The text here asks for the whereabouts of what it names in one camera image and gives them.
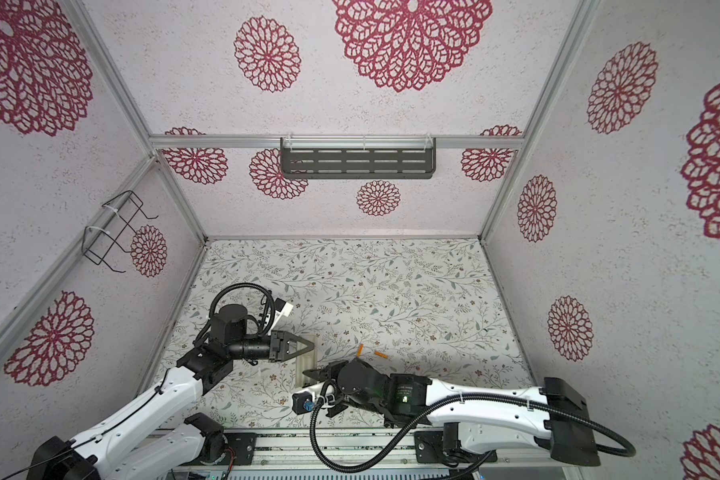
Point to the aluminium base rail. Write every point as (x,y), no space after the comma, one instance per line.
(282,449)

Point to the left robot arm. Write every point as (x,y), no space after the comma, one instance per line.
(113,448)

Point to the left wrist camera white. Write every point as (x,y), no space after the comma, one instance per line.
(282,309)

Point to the black wire wall basket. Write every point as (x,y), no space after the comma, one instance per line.
(99,240)

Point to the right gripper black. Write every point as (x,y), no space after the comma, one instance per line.
(335,369)

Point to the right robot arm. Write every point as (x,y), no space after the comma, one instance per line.
(473,420)

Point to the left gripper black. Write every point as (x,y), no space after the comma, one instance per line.
(283,346)

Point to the white remote control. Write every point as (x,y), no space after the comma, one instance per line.
(307,361)

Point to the dark grey wall shelf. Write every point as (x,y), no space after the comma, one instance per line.
(364,160)

